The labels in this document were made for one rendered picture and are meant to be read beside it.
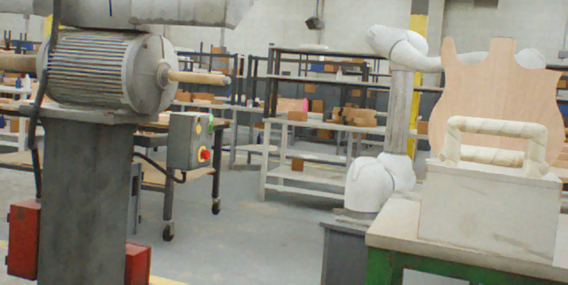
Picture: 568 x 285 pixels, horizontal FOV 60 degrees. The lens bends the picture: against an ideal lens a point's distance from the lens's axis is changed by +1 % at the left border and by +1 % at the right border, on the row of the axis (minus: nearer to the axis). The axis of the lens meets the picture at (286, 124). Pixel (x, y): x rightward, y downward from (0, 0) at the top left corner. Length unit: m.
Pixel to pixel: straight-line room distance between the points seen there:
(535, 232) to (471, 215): 0.12
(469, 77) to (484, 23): 10.98
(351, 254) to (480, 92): 0.91
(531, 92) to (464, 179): 0.44
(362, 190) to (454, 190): 0.95
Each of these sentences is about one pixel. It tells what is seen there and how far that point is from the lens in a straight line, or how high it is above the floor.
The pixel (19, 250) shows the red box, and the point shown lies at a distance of 1.86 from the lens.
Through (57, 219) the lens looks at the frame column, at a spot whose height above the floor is 0.77.
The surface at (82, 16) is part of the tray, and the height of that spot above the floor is 1.41.
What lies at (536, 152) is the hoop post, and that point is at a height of 1.16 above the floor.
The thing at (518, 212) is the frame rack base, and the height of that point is 1.03.
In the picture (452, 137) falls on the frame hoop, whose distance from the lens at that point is 1.13.
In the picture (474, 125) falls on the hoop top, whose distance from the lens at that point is 1.12.
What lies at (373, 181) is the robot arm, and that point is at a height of 0.89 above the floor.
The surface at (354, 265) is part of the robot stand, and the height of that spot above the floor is 0.55.
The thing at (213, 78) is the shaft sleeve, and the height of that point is 1.25.
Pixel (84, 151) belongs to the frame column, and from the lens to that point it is 1.62.
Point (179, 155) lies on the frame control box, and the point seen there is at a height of 0.97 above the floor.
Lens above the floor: 1.25
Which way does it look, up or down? 4 degrees down
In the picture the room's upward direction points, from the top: 5 degrees clockwise
